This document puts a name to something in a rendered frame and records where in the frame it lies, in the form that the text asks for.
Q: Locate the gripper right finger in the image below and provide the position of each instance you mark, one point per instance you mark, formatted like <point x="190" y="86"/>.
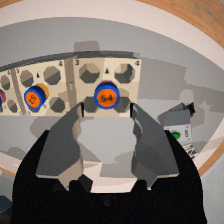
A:
<point x="160" y="160"/>

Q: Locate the white tube rack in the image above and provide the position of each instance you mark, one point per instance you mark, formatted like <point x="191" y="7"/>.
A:
<point x="191" y="150"/>

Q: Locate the grey flat mat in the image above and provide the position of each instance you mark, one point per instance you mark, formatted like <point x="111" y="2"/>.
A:
<point x="171" y="73"/>

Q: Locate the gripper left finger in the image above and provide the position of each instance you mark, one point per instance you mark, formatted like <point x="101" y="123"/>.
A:
<point x="52" y="162"/>

